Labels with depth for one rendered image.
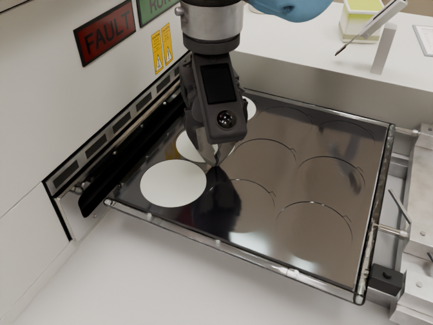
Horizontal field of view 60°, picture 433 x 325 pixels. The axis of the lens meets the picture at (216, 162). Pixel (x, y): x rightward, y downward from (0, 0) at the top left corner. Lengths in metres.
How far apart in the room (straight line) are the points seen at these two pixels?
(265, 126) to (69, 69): 0.35
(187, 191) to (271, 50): 0.36
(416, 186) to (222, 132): 0.36
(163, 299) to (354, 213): 0.29
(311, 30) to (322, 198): 0.44
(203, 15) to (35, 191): 0.29
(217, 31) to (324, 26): 0.50
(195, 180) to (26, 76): 0.27
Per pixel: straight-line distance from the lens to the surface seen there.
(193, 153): 0.62
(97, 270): 0.60
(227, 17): 0.44
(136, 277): 0.58
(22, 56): 0.45
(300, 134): 0.67
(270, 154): 0.62
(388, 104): 0.76
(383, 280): 0.50
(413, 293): 0.51
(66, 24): 0.49
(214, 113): 0.44
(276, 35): 0.85
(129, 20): 0.58
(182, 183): 0.57
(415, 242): 0.55
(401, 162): 0.75
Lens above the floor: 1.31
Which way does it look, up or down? 43 degrees down
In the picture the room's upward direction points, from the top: straight up
